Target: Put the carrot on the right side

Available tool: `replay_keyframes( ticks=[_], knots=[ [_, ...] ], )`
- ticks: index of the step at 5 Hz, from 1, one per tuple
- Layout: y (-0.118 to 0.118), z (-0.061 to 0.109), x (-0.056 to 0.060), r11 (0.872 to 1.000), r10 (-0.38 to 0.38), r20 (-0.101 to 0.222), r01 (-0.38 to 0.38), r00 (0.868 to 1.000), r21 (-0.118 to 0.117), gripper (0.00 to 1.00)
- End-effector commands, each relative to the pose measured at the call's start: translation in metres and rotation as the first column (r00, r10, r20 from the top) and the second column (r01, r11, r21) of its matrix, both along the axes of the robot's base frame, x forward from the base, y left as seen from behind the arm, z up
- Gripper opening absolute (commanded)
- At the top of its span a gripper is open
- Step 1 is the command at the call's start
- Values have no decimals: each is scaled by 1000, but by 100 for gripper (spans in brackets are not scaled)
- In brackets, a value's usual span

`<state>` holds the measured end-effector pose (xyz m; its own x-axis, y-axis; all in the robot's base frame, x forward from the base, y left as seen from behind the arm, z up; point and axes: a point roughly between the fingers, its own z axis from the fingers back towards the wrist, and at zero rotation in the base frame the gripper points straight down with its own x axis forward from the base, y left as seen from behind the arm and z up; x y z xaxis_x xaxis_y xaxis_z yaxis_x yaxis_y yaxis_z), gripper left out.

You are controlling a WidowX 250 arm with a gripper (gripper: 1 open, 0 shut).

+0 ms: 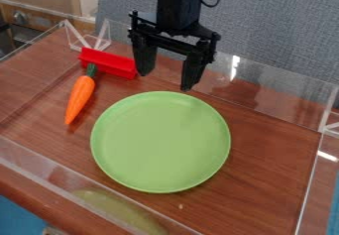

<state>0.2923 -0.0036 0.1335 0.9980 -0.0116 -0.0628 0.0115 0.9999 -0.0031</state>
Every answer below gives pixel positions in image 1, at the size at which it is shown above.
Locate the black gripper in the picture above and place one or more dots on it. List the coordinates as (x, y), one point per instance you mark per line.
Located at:
(194, 39)

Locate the orange toy carrot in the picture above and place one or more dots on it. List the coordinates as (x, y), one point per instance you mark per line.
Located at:
(82, 92)

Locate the green round plate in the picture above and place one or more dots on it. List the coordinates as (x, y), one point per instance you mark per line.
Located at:
(161, 141)

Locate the red plastic block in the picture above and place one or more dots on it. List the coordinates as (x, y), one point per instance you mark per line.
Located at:
(110, 63)

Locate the wooden shelf unit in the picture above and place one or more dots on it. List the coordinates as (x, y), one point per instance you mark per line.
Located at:
(29, 21)

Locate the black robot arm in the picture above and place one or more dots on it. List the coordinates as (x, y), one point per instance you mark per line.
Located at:
(177, 14)

